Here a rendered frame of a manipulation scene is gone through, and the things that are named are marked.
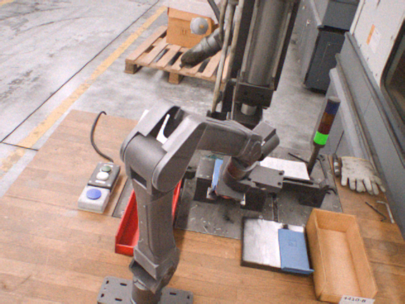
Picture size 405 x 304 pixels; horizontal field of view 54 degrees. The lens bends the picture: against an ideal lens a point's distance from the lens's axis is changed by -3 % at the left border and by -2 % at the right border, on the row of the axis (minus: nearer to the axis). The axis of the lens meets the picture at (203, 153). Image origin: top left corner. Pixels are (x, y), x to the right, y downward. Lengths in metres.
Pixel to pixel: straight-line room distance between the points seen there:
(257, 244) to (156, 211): 0.43
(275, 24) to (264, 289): 0.60
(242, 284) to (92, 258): 0.35
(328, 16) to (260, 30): 3.16
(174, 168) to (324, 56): 3.63
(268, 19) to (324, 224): 0.58
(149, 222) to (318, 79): 3.67
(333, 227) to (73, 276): 0.69
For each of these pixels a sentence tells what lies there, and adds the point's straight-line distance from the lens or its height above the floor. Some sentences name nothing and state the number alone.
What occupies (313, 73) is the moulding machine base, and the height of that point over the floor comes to 0.22.
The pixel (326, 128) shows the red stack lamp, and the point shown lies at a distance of 1.24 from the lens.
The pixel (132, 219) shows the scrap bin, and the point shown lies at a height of 0.91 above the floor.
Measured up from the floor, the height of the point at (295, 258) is 0.92.
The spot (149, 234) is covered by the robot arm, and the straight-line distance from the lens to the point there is 0.74.
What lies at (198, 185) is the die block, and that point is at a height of 0.96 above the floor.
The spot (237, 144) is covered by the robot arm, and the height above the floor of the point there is 1.26.
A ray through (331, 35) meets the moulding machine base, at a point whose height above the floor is 0.63.
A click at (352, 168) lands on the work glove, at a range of 1.47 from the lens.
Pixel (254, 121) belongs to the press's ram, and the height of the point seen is 1.18.
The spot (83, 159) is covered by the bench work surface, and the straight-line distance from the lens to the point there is 1.29.
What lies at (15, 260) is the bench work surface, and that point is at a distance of 1.02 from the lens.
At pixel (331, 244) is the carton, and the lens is 1.16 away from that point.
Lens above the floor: 1.66
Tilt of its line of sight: 34 degrees down
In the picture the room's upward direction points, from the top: 10 degrees clockwise
